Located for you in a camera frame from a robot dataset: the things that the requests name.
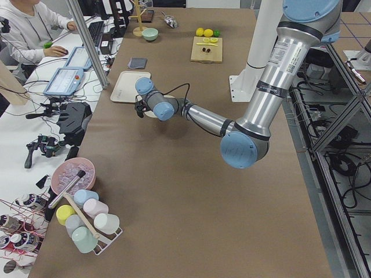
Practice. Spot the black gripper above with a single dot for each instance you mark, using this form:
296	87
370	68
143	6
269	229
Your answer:
139	108

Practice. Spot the round beige plate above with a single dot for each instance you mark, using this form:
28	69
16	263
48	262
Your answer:
151	114

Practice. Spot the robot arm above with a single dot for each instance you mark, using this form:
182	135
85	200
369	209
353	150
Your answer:
303	25

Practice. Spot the beige rectangular tray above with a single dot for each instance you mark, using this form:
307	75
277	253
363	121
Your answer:
124	90

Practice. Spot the folded grey cloth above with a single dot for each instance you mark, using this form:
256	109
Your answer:
137	63

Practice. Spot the mint green bowl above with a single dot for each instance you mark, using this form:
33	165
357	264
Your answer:
150	34

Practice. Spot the blue teach pendant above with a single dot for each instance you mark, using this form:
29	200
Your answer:
64	82
79	58

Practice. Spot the wooden cup stand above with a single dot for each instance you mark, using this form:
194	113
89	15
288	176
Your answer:
140	10

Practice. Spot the metal muddler in bowl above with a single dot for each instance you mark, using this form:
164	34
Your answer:
55	201

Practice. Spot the yellow plastic knife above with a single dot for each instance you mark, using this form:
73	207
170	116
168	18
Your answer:
206	44

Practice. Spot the wooden cutting board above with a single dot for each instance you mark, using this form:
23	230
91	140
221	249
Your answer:
215	56

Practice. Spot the red cherries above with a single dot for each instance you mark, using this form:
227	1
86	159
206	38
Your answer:
206	50

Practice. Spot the pink bowl with ice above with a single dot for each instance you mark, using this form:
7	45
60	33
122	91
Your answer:
68	170

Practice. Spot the black keyboard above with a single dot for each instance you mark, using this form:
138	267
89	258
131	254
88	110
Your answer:
95	30

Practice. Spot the metal ice scoop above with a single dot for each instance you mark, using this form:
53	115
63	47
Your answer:
170	20

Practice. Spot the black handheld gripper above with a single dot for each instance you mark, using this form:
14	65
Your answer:
48	145

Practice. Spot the light blue plastic cup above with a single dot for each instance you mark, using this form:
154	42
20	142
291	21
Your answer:
82	195

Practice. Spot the yellow lemon left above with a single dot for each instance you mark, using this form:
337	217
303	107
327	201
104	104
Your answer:
208	33

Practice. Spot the pink plastic cup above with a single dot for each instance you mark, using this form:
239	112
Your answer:
93	207

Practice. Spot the white plastic cup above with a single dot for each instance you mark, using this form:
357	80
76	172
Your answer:
107	223

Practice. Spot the yellow plastic cup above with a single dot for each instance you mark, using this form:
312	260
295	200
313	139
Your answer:
63	213

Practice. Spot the grey plastic cup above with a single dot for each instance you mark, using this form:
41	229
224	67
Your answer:
72	223

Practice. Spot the mint green plastic cup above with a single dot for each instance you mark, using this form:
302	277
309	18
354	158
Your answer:
84	239

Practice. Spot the person in white hoodie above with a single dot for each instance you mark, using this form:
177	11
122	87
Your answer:
30	37

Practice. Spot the aluminium frame post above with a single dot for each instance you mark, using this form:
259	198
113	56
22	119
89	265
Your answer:
84	33

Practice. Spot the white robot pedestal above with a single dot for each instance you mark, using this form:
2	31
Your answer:
242	86

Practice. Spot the white wire cup rack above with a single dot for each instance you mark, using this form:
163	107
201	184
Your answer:
104	241

